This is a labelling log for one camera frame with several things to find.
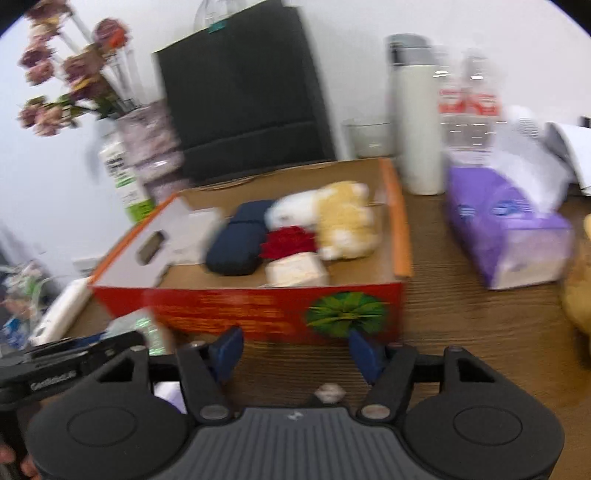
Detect clear plastic water bottle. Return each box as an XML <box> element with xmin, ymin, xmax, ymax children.
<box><xmin>464</xmin><ymin>48</ymin><xmax>505</xmax><ymax>151</ymax></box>
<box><xmin>436</xmin><ymin>46</ymin><xmax>468</xmax><ymax>151</ymax></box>

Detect wooden desktop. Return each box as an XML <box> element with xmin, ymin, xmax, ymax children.
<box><xmin>28</xmin><ymin>157</ymin><xmax>591</xmax><ymax>462</ymax></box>

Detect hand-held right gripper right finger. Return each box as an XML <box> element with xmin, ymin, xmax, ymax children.
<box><xmin>348</xmin><ymin>330</ymin><xmax>498</xmax><ymax>423</ymax></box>

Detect clear plastic bag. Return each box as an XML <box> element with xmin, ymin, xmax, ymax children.
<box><xmin>105</xmin><ymin>308</ymin><xmax>174</xmax><ymax>357</ymax></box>

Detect yellow mug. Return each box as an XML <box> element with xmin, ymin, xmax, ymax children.
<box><xmin>561</xmin><ymin>215</ymin><xmax>591</xmax><ymax>333</ymax></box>

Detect blue white packet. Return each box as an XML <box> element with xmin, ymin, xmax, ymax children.
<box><xmin>0</xmin><ymin>295</ymin><xmax>35</xmax><ymax>352</ymax></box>

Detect translucent cotton swab box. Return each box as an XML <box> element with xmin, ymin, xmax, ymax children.
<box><xmin>173</xmin><ymin>208</ymin><xmax>227</xmax><ymax>266</ymax></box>

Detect beige paper napkin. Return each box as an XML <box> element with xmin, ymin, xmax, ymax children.
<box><xmin>265</xmin><ymin>253</ymin><xmax>329</xmax><ymax>288</ymax></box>

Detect white thermos bottle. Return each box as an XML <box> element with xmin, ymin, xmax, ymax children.
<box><xmin>387</xmin><ymin>33</ymin><xmax>446</xmax><ymax>195</ymax></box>

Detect red artificial rose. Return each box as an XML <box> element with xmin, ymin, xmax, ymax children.
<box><xmin>259</xmin><ymin>226</ymin><xmax>318</xmax><ymax>260</ymax></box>

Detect purple tissue pack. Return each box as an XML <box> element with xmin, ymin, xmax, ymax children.
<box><xmin>444</xmin><ymin>106</ymin><xmax>575</xmax><ymax>291</ymax></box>

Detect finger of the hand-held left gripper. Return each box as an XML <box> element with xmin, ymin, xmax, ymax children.
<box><xmin>25</xmin><ymin>330</ymin><xmax>147</xmax><ymax>363</ymax></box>
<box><xmin>148</xmin><ymin>356</ymin><xmax>182</xmax><ymax>383</ymax></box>

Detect clear glass cup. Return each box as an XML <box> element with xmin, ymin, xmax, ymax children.
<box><xmin>342</xmin><ymin>117</ymin><xmax>395</xmax><ymax>158</ymax></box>

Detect white power bank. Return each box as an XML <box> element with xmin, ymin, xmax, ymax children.
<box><xmin>28</xmin><ymin>277</ymin><xmax>93</xmax><ymax>347</ymax></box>

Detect yellow white plush toy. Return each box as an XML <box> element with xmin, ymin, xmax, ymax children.
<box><xmin>264</xmin><ymin>181</ymin><xmax>380</xmax><ymax>261</ymax></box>

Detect dried pink flowers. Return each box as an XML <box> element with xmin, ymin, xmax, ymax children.
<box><xmin>18</xmin><ymin>0</ymin><xmax>139</xmax><ymax>137</ymax></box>

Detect purple burlap drawstring pouch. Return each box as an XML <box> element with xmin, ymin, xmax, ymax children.
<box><xmin>154</xmin><ymin>382</ymin><xmax>188</xmax><ymax>414</ymax></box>

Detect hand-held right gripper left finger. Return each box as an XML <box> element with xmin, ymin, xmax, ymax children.
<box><xmin>95</xmin><ymin>327</ymin><xmax>245</xmax><ymax>424</ymax></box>

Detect green white milk carton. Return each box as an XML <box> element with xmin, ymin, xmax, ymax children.
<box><xmin>98</xmin><ymin>134</ymin><xmax>155</xmax><ymax>224</ymax></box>

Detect purple stone-look vase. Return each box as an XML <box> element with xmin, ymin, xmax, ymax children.
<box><xmin>115</xmin><ymin>99</ymin><xmax>185</xmax><ymax>204</ymax></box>

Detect red cardboard box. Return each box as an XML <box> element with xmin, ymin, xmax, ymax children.
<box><xmin>88</xmin><ymin>157</ymin><xmax>413</xmax><ymax>344</ymax></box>

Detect person's left hand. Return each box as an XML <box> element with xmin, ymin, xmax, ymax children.
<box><xmin>0</xmin><ymin>443</ymin><xmax>38</xmax><ymax>480</ymax></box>

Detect black paper bag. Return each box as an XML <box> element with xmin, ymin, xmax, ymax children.
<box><xmin>154</xmin><ymin>0</ymin><xmax>337</xmax><ymax>188</ymax></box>

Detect navy zip pouch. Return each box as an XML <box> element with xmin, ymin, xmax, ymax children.
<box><xmin>205</xmin><ymin>199</ymin><xmax>278</xmax><ymax>277</ymax></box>

